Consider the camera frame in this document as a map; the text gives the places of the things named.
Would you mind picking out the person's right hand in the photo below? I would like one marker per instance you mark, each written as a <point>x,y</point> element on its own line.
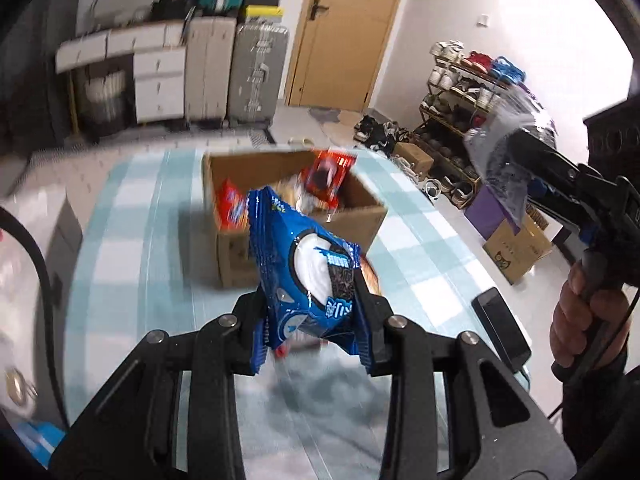
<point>572,316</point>

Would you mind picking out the beige suitcase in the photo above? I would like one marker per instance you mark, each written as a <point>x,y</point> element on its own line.
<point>209,46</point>

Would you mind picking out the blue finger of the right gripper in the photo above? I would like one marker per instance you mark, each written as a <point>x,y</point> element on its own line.
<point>545,163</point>
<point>555,204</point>

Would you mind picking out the blue Oreo pack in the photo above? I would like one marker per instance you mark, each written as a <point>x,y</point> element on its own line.
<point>305,271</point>

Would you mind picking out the wooden door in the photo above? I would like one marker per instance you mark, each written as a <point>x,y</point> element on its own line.
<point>338,51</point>

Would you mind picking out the cardboard box with cat print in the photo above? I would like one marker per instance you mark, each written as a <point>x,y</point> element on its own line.
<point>516,254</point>

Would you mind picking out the white drawer desk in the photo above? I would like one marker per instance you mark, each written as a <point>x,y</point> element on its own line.
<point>146,63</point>

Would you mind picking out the door mat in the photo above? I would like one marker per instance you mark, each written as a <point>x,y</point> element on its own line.
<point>339,126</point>

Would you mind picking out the red cone chips bag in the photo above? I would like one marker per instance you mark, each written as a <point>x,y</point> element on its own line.
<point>231,206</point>

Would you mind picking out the noodle snack bag front side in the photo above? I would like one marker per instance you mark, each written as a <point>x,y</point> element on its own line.
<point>370,277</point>

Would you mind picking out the clear-wrapped biscuit sandwich pack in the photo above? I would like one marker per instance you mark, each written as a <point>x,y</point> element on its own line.
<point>307,197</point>

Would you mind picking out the purple paper bag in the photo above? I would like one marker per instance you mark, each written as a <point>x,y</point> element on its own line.
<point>486,214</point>

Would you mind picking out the oval mirror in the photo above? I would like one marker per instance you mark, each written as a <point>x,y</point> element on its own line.
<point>106,14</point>

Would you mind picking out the small cardboard box on floor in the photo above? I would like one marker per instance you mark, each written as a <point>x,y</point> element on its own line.
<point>419,161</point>

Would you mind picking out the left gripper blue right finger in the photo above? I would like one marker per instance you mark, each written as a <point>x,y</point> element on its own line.
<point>361,323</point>

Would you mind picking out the small metal earbud case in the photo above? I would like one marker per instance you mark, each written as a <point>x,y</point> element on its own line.
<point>18,389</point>

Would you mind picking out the white side table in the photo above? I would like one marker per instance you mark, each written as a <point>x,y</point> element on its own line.
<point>33,328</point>

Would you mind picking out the white red snack pack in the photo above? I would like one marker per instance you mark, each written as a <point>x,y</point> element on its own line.
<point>517,111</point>

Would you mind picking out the brown SF cardboard box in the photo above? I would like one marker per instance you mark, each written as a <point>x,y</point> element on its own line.
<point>357,220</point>

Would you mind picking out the black smartphone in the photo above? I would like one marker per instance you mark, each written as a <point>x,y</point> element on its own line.
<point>503,330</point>

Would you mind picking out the silver suitcase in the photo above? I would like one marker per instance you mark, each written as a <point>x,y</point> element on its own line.
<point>256,72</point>

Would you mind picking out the shoe rack with shoes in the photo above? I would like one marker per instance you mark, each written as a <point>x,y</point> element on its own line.
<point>462,91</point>

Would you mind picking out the woven laundry basket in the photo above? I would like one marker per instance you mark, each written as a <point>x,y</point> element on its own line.
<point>106,103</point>

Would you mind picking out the red Oreo pack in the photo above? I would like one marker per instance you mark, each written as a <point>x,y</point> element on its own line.
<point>324,178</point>

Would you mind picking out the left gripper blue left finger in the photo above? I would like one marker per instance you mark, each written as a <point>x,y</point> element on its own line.
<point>258,346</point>

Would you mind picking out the teal checkered tablecloth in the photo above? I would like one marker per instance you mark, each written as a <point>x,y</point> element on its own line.
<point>149,261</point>

